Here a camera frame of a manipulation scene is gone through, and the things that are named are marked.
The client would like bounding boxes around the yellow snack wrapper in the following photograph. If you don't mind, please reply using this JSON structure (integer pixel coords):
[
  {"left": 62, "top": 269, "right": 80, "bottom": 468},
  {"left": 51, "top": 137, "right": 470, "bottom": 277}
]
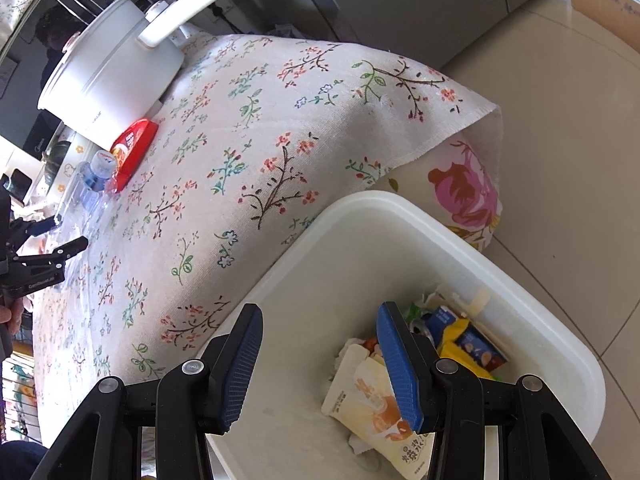
[{"left": 437, "top": 318, "right": 509, "bottom": 380}]

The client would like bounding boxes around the beige snack bag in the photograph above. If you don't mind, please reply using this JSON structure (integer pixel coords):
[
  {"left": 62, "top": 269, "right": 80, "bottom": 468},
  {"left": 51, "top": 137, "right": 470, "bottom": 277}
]
[{"left": 321, "top": 340, "right": 434, "bottom": 479}]

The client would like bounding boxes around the white plastic trash bin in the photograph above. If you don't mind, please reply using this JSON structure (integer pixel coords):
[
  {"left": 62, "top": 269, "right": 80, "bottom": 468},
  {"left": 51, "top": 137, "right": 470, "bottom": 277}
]
[{"left": 209, "top": 191, "right": 608, "bottom": 480}]

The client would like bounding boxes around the left hand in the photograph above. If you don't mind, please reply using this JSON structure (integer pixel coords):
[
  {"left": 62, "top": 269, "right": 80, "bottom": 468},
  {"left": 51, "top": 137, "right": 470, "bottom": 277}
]
[{"left": 0, "top": 298, "right": 25, "bottom": 335}]

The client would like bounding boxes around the clear plastic water bottle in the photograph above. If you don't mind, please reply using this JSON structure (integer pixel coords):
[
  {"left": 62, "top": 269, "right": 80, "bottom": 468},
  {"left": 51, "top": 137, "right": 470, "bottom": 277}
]
[{"left": 58, "top": 150, "right": 117, "bottom": 226}]

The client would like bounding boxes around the ceramic bowl with pattern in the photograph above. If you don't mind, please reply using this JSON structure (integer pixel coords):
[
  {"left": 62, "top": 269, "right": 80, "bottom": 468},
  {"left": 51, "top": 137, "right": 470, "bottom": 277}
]
[{"left": 43, "top": 129, "right": 99, "bottom": 195}]

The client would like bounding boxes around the red snack packet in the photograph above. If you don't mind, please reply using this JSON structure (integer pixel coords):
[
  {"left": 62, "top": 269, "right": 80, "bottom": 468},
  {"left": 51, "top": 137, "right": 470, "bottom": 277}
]
[{"left": 111, "top": 118, "right": 158, "bottom": 193}]

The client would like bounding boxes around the pink floral under cloth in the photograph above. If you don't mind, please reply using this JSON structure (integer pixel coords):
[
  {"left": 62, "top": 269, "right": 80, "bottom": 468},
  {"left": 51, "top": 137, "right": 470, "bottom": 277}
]
[{"left": 373, "top": 133, "right": 502, "bottom": 252}]

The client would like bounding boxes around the floral tablecloth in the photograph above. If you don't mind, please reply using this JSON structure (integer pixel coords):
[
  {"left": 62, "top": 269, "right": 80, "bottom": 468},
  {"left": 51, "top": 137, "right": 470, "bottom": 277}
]
[{"left": 34, "top": 34, "right": 502, "bottom": 444}]

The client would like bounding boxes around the white electric cooking pot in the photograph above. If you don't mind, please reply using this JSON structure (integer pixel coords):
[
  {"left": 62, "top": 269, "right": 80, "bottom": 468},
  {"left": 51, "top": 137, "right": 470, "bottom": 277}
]
[{"left": 38, "top": 0, "right": 217, "bottom": 148}]

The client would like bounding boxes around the black microwave oven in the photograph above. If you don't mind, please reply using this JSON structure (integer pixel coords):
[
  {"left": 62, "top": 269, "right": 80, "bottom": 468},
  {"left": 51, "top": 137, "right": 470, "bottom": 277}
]
[{"left": 1, "top": 0, "right": 151, "bottom": 159}]

